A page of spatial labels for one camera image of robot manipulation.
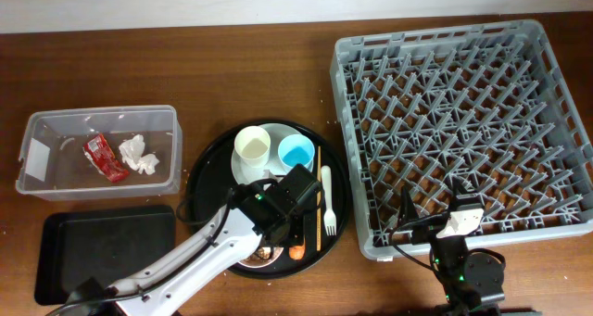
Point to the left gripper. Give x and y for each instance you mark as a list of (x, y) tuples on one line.
[(299, 231)]

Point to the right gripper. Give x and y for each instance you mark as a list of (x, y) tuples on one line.
[(409, 212)]

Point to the orange carrot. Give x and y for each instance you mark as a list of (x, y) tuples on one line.
[(297, 252)]

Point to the food scraps with rice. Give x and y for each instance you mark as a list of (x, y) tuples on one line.
[(264, 253)]

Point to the pink bowl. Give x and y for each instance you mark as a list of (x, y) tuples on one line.
[(260, 264)]

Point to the light blue cup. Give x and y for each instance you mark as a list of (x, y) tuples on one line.
[(296, 149)]

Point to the cream paper cup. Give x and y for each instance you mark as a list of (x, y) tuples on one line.
[(253, 146)]

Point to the white tissue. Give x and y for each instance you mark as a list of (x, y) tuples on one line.
[(133, 154)]

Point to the red snack wrapper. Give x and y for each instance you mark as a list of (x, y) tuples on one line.
[(98, 151)]

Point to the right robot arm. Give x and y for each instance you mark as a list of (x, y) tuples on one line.
[(472, 279)]

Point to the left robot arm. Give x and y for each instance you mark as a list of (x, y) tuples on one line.
[(256, 213)]

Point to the grey dishwasher rack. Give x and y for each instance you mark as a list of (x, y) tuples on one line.
[(486, 103)]

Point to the white plastic fork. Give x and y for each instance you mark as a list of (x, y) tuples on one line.
[(329, 218)]

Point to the grey round plate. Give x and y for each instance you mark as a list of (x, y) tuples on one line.
[(245, 174)]

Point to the wooden chopstick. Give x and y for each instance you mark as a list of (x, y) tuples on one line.
[(319, 200)]

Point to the round black serving tray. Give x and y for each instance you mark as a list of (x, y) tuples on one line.
[(211, 178)]

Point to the black rectangular tray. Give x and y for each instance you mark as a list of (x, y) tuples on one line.
[(107, 244)]

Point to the clear plastic bin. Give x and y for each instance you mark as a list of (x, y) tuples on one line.
[(53, 166)]

